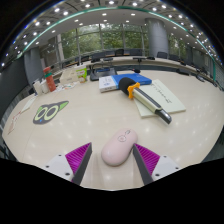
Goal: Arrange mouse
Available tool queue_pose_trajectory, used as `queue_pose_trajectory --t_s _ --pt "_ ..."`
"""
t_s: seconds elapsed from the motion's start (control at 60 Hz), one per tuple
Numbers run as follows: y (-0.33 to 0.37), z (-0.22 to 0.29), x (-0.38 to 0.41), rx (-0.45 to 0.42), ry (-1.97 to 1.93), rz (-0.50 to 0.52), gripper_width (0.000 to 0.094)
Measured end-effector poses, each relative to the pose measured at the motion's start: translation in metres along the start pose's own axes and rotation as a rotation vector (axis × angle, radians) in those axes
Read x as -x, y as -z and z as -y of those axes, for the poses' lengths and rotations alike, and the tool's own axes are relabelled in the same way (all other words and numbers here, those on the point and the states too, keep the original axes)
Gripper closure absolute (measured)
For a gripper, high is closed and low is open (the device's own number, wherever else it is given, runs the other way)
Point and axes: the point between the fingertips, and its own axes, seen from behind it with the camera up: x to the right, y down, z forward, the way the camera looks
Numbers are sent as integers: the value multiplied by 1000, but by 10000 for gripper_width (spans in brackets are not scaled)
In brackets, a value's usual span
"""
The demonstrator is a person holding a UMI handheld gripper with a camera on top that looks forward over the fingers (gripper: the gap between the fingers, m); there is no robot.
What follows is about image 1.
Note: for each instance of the pale green booklet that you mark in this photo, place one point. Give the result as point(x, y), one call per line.
point(168, 96)

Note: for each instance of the white paper cup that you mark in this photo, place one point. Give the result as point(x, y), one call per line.
point(37, 88)

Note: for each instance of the black gooseneck microphone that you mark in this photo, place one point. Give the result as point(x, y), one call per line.
point(137, 70)

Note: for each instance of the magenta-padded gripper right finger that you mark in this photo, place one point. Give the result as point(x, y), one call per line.
point(148, 159)

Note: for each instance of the blue and white book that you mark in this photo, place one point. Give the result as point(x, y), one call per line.
point(110, 83)

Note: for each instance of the black conference desk unit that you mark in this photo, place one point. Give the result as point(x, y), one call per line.
point(102, 74)

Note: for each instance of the dark office chairs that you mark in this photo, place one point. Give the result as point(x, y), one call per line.
point(162, 54)

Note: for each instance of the ceiling lights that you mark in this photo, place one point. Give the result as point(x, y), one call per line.
point(104, 14)

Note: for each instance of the red bottle with green band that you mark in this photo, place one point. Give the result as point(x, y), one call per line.
point(50, 81)

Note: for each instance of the white lidded jar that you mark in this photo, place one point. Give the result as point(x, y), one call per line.
point(45, 86)

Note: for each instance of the pink computer mouse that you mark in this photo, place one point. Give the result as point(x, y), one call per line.
point(118, 148)

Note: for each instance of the colourful sticker sheet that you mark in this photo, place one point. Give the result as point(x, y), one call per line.
point(68, 86)

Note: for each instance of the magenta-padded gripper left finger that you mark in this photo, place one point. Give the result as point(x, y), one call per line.
point(77, 157)

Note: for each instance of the beige cardboard box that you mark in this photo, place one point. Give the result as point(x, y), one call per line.
point(68, 76)

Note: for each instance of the long curved conference desk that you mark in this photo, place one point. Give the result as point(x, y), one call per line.
point(166, 62)

